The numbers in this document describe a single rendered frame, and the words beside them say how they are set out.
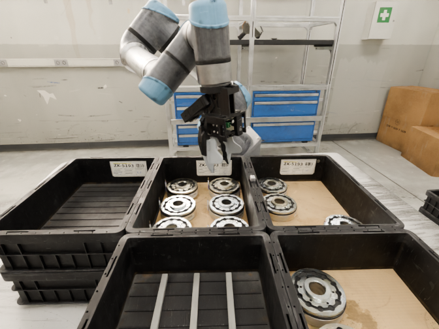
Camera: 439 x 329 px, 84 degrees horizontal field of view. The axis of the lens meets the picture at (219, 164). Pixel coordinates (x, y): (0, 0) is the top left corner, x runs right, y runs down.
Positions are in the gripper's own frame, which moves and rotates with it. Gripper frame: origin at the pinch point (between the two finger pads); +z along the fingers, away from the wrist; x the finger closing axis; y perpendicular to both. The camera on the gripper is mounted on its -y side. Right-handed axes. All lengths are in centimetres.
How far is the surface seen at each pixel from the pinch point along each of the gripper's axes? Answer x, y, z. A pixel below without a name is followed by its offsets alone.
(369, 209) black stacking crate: 21.3, 31.6, 13.8
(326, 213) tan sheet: 22.0, 21.1, 20.4
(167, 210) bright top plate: -11.8, -10.4, 12.9
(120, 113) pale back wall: 97, -285, 47
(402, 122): 354, -11, 94
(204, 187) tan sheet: 7.0, -15.8, 17.1
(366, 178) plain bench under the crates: 81, 17, 39
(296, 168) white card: 33.5, 5.0, 15.4
